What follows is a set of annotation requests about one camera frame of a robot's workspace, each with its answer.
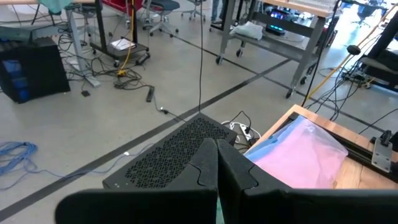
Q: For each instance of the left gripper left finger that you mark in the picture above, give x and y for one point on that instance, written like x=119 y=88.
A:
x=155 y=205

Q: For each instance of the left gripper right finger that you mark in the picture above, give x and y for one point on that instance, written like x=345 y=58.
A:
x=280 y=208

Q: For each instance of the teal trash bag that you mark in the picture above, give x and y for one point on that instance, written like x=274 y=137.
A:
x=220 y=215

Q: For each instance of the flat pink plastic bag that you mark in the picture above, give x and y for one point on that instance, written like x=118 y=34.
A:
x=298 y=158

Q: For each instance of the blue plastic bag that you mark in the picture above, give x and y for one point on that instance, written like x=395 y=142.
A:
x=264 y=146

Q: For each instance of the black perforated computer case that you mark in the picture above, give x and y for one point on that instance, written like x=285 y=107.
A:
x=168 y=155

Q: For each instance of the white power strip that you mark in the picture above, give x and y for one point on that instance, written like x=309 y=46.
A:
x=244 y=130

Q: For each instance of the black rolling stand base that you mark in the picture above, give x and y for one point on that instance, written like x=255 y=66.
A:
x=119 y=54

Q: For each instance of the white paper on stand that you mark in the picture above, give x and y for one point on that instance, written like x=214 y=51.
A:
x=122 y=44

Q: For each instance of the grey metal workbench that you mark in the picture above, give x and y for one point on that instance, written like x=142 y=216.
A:
x=273 y=43

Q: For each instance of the white cloth bundle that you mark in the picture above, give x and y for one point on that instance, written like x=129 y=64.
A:
x=247 y=31

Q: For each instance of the black computer tower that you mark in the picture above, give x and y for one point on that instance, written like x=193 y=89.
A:
x=31 y=70

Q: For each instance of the computer with glowing lights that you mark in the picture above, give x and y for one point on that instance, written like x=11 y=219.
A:
x=275 y=21

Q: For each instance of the grey office chair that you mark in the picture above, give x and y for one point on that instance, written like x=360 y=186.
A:
x=161 y=12

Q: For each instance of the red storage bin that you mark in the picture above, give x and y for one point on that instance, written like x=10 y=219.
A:
x=121 y=4

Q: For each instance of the person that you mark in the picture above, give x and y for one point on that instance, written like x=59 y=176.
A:
x=217 y=9

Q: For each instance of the teal cloth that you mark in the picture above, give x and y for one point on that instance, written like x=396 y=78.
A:
x=56 y=4

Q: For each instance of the grey metal bracket plate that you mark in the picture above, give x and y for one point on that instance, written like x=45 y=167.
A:
x=382 y=154

